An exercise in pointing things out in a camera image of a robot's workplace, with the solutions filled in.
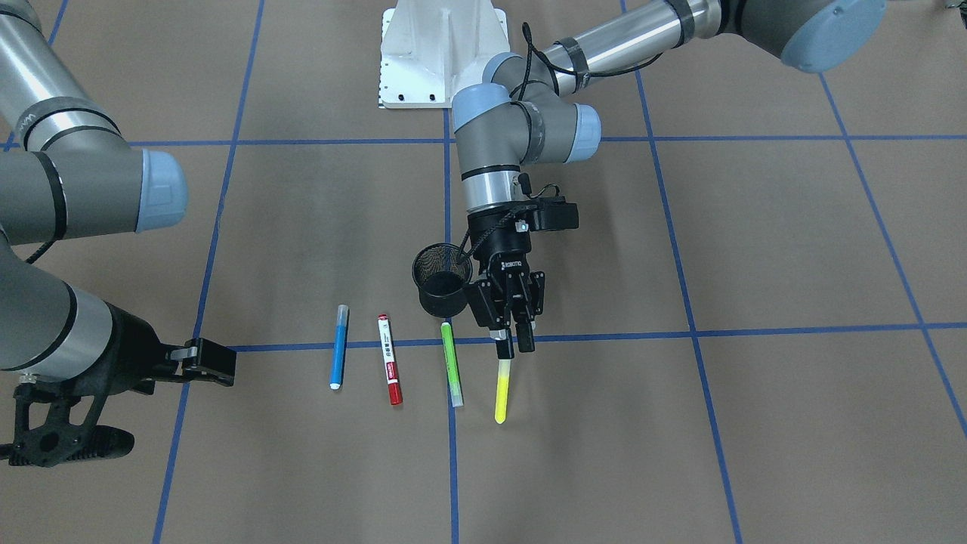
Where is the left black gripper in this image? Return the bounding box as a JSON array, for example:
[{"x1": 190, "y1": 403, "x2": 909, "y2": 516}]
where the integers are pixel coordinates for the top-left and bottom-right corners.
[{"x1": 464, "y1": 212, "x2": 545, "y2": 360}]

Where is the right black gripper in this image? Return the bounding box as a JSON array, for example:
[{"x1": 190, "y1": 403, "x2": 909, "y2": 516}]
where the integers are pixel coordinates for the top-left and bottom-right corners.
[{"x1": 94, "y1": 305, "x2": 237, "y2": 395}]

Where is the yellow highlighter pen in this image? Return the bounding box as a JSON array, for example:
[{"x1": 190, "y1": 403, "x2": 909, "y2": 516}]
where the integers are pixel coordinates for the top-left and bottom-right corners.
[{"x1": 494, "y1": 359, "x2": 512, "y2": 425}]

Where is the green highlighter pen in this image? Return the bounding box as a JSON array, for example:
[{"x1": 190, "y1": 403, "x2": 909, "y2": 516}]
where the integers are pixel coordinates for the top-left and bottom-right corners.
[{"x1": 440, "y1": 321, "x2": 464, "y2": 409}]

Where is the black mesh pen cup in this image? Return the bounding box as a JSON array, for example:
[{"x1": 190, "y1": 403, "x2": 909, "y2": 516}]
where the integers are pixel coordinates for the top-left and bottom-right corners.
[{"x1": 412, "y1": 243, "x2": 473, "y2": 318}]

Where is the red marker pen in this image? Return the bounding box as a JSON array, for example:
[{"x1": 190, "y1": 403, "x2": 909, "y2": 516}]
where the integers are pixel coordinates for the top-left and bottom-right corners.
[{"x1": 377, "y1": 314, "x2": 403, "y2": 406}]

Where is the blue marker pen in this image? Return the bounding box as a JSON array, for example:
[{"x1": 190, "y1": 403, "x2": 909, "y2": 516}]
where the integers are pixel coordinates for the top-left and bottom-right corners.
[{"x1": 329, "y1": 304, "x2": 350, "y2": 391}]

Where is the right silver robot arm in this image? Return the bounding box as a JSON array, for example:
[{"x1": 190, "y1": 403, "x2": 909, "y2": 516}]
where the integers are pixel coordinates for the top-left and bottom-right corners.
[{"x1": 2, "y1": 1, "x2": 237, "y2": 395}]

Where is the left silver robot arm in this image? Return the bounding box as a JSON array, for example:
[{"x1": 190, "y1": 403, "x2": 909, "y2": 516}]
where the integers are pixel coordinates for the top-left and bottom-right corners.
[{"x1": 452, "y1": 1, "x2": 887, "y2": 360}]

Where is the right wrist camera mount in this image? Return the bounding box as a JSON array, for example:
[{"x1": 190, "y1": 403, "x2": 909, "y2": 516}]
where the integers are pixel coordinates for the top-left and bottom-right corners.
[{"x1": 2, "y1": 382, "x2": 135, "y2": 468}]

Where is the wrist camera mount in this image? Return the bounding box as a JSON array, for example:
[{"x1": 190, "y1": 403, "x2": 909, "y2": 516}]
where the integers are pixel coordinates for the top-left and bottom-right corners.
[
  {"x1": 524, "y1": 196, "x2": 579, "y2": 232},
  {"x1": 2, "y1": 382, "x2": 135, "y2": 468}
]

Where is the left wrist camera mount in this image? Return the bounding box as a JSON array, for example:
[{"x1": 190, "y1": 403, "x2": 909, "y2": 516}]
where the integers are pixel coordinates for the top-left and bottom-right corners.
[{"x1": 524, "y1": 196, "x2": 579, "y2": 232}]

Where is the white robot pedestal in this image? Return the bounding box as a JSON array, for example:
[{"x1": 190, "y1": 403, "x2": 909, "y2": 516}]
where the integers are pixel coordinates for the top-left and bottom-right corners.
[{"x1": 378, "y1": 1, "x2": 510, "y2": 108}]

